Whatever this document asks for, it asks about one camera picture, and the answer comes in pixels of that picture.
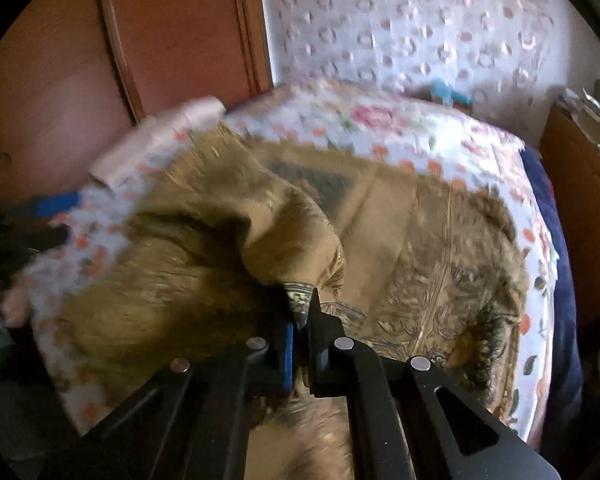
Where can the person's left hand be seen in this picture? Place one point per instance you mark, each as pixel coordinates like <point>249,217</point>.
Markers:
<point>10,306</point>

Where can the teal toy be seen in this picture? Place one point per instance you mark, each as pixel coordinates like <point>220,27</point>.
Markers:
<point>445,92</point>

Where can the brown paisley patterned shirt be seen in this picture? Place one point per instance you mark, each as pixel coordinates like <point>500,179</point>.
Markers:
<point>405,240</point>

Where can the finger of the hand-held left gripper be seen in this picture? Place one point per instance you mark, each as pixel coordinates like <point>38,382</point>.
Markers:
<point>35,242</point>
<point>55,205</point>

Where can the wooden cabinet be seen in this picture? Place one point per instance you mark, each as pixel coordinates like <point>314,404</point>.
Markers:
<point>585,200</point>

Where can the floral bedsheet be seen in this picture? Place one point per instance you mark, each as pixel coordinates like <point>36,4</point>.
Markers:
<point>380,120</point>

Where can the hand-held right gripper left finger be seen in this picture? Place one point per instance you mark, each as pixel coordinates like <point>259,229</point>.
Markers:
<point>287,357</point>

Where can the white circle-patterned curtain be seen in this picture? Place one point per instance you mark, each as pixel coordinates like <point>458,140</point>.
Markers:
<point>405,25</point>

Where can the navy blue blanket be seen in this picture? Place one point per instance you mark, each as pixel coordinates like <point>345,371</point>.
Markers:
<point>560,310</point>

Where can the pile of papers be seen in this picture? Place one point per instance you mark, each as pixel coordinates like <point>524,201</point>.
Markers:
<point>592,120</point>

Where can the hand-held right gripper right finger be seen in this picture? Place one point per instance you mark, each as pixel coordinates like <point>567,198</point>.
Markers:
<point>325,355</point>

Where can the wooden headboard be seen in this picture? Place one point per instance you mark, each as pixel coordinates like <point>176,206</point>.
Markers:
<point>180,35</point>

